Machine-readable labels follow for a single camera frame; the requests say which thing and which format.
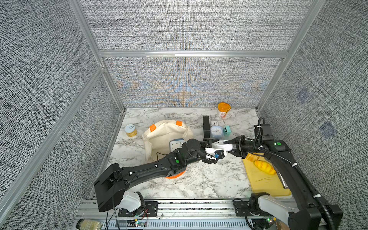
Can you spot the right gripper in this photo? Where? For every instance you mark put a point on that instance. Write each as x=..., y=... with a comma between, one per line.
x=238, y=149

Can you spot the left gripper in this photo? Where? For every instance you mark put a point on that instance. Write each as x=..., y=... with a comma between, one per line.
x=205, y=161

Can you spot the toy yellow bread loaf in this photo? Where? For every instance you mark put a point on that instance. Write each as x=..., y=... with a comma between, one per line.
x=265, y=167

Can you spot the mint green cube clock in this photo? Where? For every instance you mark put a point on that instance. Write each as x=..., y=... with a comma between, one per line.
x=227, y=130

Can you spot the cream canvas bag orange handles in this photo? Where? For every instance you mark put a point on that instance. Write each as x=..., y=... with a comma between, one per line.
x=158, y=136

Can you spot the yellow can white lid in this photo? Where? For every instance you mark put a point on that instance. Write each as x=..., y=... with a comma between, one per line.
x=130, y=130

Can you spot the large blue rectangular alarm clock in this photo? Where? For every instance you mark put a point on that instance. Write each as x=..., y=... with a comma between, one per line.
x=176, y=143

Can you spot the black rectangular clock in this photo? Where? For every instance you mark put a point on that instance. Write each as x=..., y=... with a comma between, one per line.
x=206, y=127

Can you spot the orange lid drink cup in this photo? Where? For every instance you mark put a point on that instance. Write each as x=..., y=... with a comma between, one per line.
x=223, y=109

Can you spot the toy bundt cake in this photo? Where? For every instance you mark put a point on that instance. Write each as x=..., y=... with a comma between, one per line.
x=251, y=157

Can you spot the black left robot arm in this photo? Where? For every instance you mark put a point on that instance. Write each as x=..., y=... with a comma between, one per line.
x=111, y=185

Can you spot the light blue round alarm clock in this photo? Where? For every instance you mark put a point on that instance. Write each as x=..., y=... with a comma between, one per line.
x=216, y=132

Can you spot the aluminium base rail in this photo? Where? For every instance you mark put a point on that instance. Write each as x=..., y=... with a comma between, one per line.
x=176, y=214

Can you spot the small clear alarm clock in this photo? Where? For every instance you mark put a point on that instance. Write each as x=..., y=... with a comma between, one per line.
x=214, y=123

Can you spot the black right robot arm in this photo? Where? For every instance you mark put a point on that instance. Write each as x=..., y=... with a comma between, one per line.
x=312, y=208

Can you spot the yellow cutting board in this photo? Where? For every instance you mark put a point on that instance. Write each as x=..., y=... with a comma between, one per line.
x=263, y=182

